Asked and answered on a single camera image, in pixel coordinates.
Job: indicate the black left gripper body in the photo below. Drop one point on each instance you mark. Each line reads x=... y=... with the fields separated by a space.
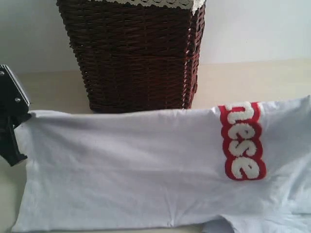
x=4 y=122

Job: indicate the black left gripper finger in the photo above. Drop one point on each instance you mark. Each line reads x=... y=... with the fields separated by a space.
x=11 y=151
x=18 y=120

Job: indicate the white t-shirt red lettering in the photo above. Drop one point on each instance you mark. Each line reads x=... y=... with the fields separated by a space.
x=242 y=168

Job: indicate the dark brown wicker basket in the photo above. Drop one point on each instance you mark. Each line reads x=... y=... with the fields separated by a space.
x=134 y=58

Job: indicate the cream lace basket liner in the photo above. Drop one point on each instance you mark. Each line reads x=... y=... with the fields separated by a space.
x=192 y=5

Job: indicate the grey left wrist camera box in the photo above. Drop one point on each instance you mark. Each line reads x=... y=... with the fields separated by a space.
x=13 y=99

